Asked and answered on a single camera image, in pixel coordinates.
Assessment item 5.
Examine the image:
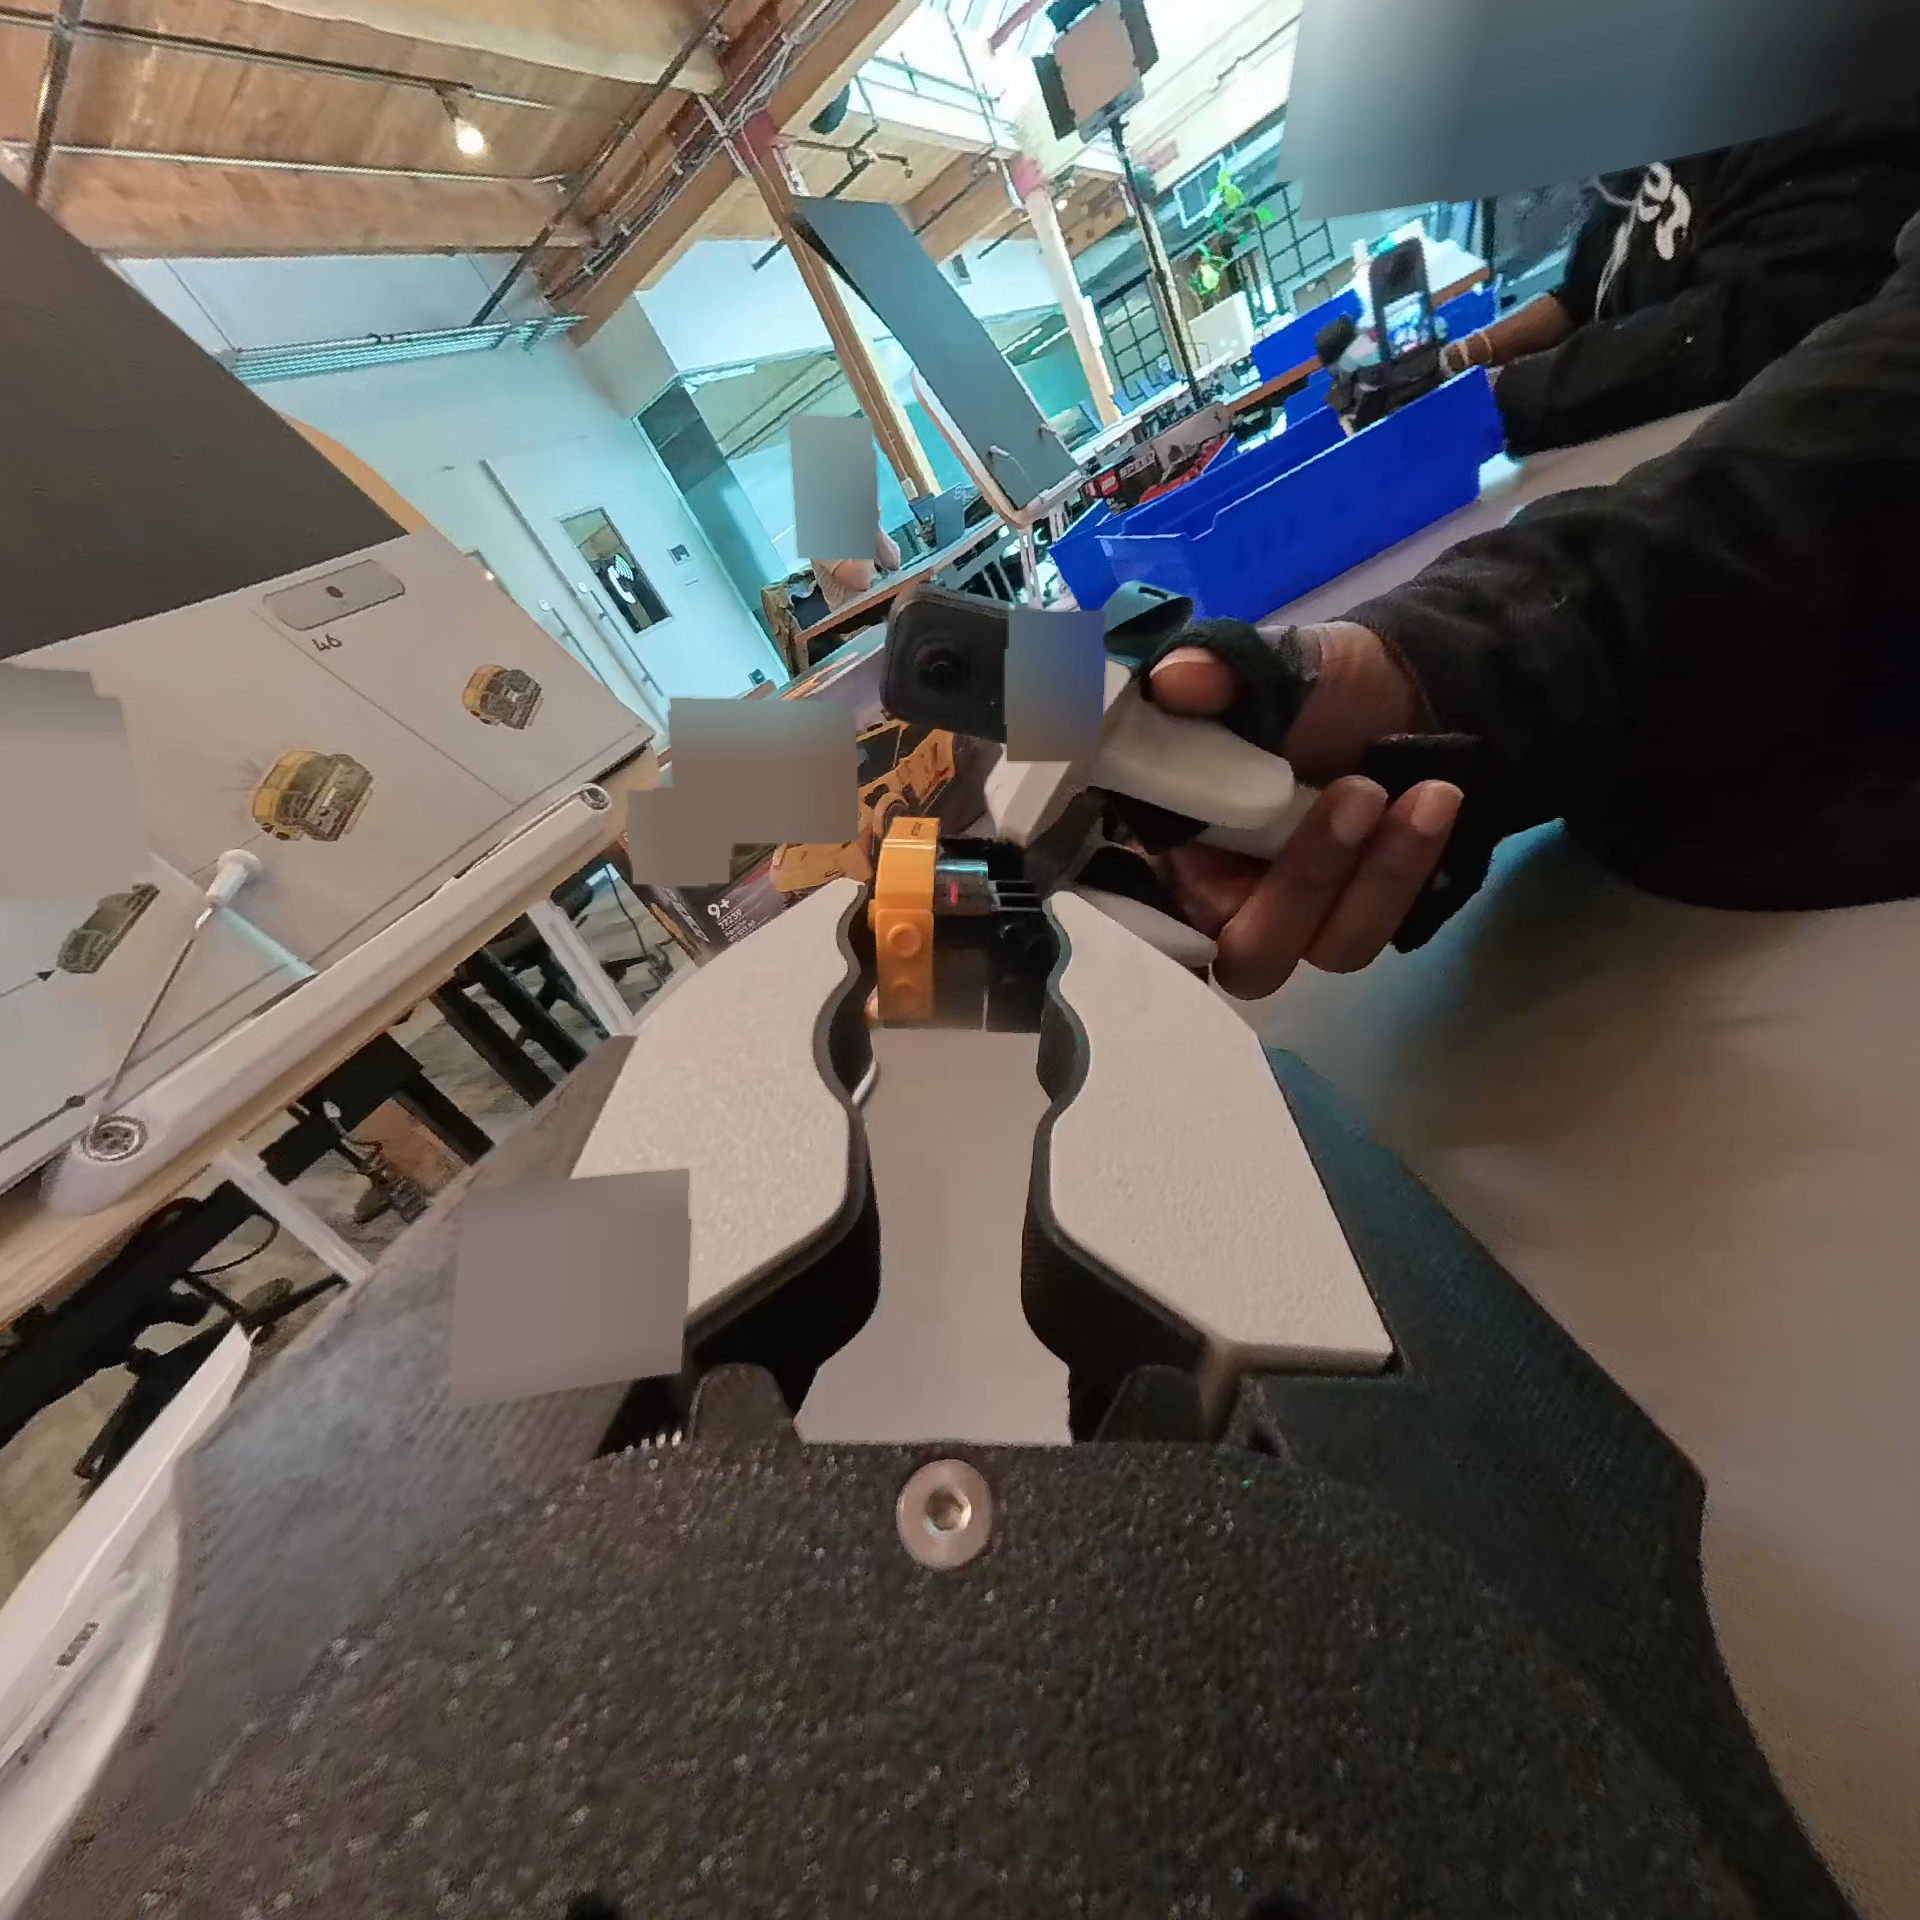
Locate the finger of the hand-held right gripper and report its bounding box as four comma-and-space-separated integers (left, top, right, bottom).
983, 756, 1092, 842

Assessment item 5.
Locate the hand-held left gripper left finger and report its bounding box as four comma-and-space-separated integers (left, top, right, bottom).
570, 884, 875, 1353

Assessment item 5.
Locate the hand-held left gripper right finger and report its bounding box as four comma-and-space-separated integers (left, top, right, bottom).
1025, 892, 1397, 1397

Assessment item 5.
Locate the orange black lego car section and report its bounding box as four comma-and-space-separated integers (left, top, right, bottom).
867, 816, 1052, 1037

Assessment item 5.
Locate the person's right forearm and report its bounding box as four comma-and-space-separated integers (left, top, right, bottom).
1335, 257, 1920, 912

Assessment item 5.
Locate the lego set box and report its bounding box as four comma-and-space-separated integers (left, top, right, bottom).
644, 717, 964, 969

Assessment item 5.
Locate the person's right hand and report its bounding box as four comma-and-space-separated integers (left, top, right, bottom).
1142, 617, 1468, 1002

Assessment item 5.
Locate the black flag panel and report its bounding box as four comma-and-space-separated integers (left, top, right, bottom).
787, 195, 1085, 519

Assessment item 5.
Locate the metal stand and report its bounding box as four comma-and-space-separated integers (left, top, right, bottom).
37, 780, 619, 1220

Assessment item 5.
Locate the studio light on stand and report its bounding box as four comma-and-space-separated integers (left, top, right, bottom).
1030, 0, 1209, 413

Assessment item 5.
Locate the green potted plant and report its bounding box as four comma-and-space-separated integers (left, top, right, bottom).
1182, 165, 1278, 301

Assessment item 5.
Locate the dark grey board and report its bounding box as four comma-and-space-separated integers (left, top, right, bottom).
0, 176, 410, 664

